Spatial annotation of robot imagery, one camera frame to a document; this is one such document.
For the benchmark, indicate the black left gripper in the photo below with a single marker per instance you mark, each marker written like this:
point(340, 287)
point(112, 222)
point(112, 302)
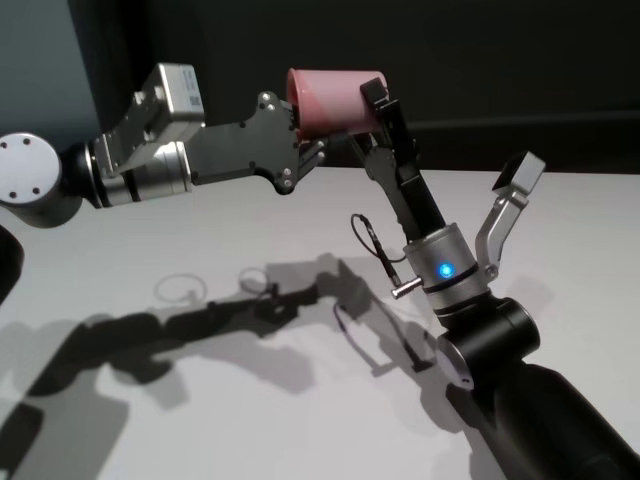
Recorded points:
point(239, 150)

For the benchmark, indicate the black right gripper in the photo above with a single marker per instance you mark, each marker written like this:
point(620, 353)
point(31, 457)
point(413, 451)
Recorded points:
point(410, 200)

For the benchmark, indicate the pink plastic cup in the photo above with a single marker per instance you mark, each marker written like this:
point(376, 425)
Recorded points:
point(330, 100)

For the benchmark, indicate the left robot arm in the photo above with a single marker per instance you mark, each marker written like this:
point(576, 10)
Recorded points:
point(27, 170)

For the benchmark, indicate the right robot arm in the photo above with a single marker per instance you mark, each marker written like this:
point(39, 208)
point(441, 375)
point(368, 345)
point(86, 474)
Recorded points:
point(495, 340)

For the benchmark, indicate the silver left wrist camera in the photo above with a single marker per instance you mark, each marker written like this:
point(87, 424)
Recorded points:
point(177, 97)

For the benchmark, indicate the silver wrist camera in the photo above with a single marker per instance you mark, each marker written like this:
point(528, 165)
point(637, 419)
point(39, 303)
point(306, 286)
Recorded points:
point(177, 97)
point(522, 172)

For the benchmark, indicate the thin grey horizontal frame rail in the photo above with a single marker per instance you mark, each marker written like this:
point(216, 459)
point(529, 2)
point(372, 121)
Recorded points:
point(525, 121)

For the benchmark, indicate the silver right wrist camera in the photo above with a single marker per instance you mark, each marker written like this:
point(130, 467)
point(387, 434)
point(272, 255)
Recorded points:
point(522, 172)

